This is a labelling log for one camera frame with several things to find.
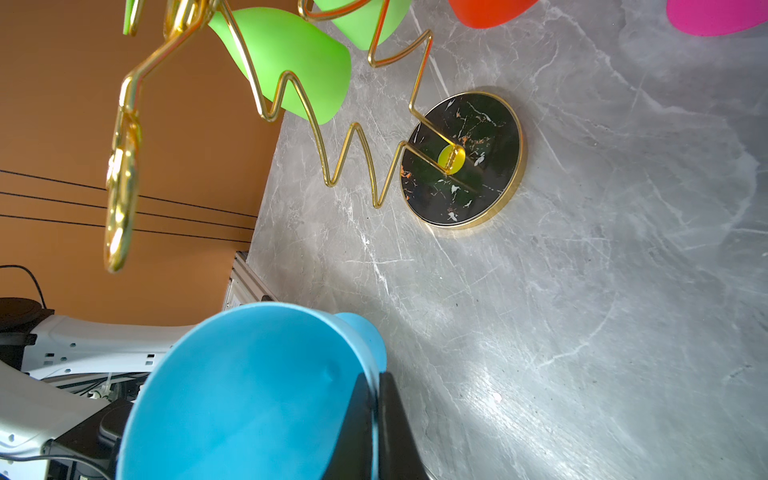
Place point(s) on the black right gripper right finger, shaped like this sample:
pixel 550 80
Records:
pixel 398 453

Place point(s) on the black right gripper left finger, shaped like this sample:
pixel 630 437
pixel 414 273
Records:
pixel 352 457

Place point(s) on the blue wine glass front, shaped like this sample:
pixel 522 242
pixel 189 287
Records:
pixel 256 392

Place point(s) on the green wine glass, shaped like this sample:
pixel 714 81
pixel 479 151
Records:
pixel 359 26
pixel 277 41

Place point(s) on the pink wine glass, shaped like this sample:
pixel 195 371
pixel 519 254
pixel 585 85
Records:
pixel 710 18

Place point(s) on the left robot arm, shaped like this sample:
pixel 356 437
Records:
pixel 68 387

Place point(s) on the gold wine glass rack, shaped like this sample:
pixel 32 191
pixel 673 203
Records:
pixel 460 166

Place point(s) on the green wine glass back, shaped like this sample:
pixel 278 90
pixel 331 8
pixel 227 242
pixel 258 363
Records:
pixel 359 26

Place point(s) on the red wine glass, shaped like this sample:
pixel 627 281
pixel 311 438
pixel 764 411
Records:
pixel 486 14

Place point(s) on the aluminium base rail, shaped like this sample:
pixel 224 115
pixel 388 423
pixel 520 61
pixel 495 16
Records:
pixel 244 285

